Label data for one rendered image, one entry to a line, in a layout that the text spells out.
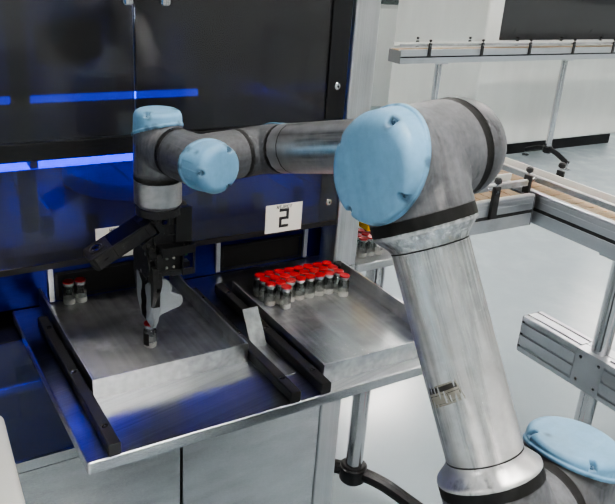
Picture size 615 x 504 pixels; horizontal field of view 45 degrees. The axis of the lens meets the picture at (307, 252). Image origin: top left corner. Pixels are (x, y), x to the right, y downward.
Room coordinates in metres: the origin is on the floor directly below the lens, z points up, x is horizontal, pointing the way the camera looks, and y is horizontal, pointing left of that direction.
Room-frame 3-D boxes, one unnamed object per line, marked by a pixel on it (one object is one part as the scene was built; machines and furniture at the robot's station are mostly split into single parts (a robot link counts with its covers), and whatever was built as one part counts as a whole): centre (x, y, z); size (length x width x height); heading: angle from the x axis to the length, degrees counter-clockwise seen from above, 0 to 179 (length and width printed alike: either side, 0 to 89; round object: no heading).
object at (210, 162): (1.05, 0.16, 1.23); 0.11 x 0.11 x 0.08; 46
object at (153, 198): (1.11, 0.24, 1.16); 0.08 x 0.08 x 0.05
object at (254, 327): (1.10, 0.05, 0.91); 0.14 x 0.03 x 0.06; 33
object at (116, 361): (1.14, 0.29, 0.90); 0.34 x 0.26 x 0.04; 33
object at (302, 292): (1.33, 0.00, 0.90); 0.18 x 0.02 x 0.05; 122
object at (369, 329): (1.23, -0.06, 0.90); 0.34 x 0.26 x 0.04; 32
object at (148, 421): (1.18, 0.11, 0.87); 0.70 x 0.48 x 0.02; 123
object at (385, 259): (1.61, -0.13, 0.87); 0.14 x 0.13 x 0.02; 33
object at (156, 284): (1.07, 0.25, 1.02); 0.05 x 0.02 x 0.09; 33
